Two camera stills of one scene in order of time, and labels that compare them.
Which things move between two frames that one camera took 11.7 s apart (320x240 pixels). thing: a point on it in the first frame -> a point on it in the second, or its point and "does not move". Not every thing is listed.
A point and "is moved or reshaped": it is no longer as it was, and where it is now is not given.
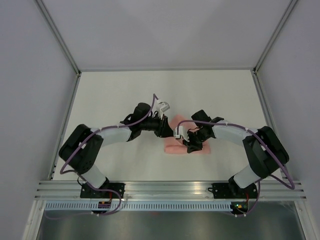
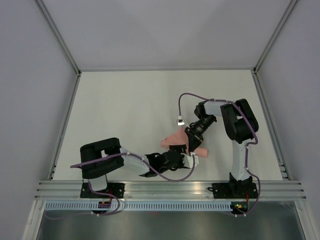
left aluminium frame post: x=57 y=35 does not move
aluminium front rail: x=70 y=190 does not move
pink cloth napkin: x=172 y=145 is moved or reshaped
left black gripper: x=164 y=130 -> x=181 y=148
